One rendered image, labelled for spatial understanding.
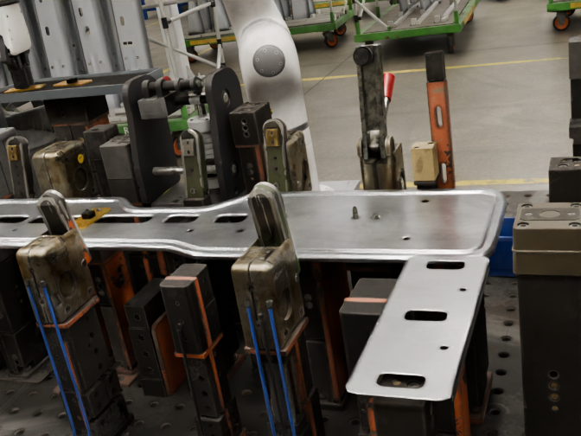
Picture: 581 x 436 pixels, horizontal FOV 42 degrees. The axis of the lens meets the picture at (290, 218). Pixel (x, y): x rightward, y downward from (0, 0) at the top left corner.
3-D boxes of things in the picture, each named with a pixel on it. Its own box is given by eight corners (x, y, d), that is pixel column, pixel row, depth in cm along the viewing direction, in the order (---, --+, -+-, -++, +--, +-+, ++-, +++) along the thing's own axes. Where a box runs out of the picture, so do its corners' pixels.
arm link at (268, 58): (306, 116, 176) (287, 12, 167) (313, 140, 159) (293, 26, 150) (255, 126, 176) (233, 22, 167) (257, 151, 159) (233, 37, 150)
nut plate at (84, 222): (85, 228, 123) (83, 221, 123) (65, 228, 125) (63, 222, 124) (112, 208, 130) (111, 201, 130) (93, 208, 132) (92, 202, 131)
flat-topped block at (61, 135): (95, 288, 174) (41, 96, 158) (114, 272, 181) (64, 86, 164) (131, 289, 170) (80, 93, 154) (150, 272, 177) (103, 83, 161)
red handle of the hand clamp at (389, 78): (360, 145, 119) (375, 71, 127) (363, 154, 121) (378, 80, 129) (386, 144, 117) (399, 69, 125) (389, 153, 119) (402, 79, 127)
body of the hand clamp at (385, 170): (381, 345, 133) (356, 155, 120) (390, 325, 139) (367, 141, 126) (414, 347, 131) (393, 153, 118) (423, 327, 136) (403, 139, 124)
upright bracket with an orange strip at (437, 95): (450, 343, 130) (423, 53, 112) (450, 340, 131) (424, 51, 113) (467, 345, 129) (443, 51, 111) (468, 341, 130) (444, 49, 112)
